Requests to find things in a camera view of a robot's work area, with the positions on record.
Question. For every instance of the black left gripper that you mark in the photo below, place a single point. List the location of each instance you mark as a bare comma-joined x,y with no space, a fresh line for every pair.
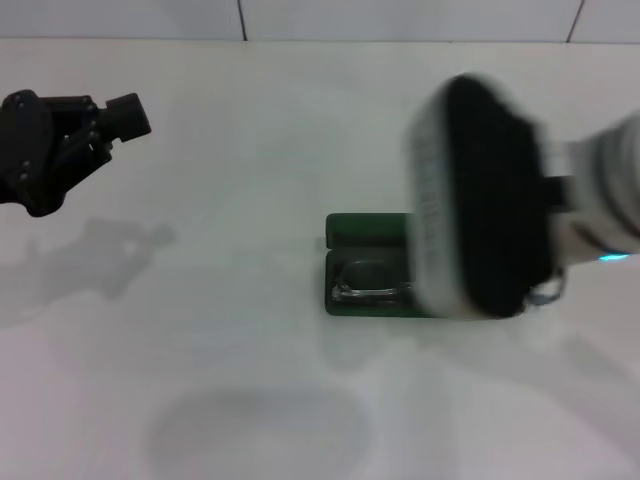
25,145

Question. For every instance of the green glasses case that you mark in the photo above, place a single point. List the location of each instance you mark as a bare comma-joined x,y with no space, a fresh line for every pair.
370,230

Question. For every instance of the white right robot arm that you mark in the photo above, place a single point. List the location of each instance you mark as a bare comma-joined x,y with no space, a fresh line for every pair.
610,175

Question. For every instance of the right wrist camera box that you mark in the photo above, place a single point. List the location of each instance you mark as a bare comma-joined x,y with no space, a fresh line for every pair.
475,200

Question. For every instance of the clear white glasses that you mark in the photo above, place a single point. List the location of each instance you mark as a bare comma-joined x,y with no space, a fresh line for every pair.
350,295

